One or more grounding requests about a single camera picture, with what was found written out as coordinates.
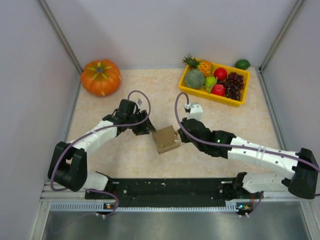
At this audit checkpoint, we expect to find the yellow plastic tray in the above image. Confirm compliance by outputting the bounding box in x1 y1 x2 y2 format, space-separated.
179 62 250 107

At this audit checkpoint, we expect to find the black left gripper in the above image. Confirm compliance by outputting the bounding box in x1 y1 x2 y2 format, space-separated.
126 110 156 136

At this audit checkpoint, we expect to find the small pineapple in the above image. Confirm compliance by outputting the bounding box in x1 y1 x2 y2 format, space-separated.
182 54 214 77

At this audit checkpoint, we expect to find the green netted melon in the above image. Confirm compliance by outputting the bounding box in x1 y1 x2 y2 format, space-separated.
184 69 206 90

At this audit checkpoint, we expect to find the red apple at back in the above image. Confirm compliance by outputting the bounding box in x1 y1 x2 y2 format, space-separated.
213 67 228 81

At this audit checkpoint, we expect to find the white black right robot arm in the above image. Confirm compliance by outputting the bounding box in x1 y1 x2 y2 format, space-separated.
178 118 320 200

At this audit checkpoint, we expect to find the red apple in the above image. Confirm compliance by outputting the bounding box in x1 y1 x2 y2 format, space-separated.
213 67 228 81
210 84 226 97

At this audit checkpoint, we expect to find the grey slotted cable duct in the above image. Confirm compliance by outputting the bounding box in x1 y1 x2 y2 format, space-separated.
49 199 253 213

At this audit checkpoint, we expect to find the green lime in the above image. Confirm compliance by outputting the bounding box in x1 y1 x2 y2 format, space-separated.
234 59 251 70

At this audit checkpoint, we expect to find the dark purple grape bunch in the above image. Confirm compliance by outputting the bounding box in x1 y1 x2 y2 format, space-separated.
217 72 244 101

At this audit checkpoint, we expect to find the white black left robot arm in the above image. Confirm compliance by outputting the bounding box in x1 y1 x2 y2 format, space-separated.
47 99 156 199

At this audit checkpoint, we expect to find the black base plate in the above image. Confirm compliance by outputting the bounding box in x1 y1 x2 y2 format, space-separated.
84 177 264 208

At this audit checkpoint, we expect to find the green pear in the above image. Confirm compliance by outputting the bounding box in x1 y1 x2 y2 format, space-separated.
204 76 217 93

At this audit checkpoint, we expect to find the orange pumpkin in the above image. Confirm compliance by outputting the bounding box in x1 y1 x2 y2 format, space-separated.
80 59 122 97

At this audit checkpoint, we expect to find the red apple at front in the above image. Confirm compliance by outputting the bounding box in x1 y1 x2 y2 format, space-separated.
210 84 226 97

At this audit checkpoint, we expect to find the brown cardboard express box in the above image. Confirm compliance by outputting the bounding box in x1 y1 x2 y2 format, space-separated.
152 125 181 154

